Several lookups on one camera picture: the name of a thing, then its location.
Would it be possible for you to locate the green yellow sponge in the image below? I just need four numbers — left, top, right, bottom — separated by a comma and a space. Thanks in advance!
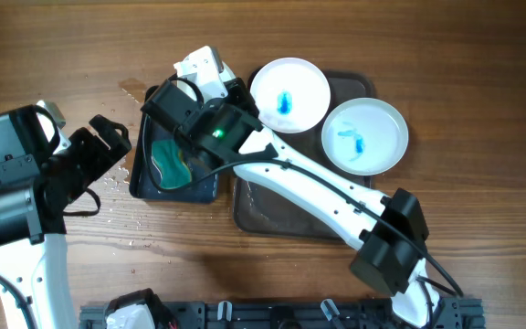
151, 139, 193, 189

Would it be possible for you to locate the white plate blue stain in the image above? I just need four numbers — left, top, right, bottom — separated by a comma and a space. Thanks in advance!
250, 58, 331, 133

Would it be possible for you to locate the pale blue rimmed plate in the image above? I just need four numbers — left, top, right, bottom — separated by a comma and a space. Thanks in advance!
321, 98, 409, 176

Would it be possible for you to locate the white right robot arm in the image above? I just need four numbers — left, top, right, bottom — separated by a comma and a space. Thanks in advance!
142, 77, 438, 327

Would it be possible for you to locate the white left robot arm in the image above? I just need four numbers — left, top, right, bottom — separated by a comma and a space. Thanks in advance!
0, 105, 132, 328

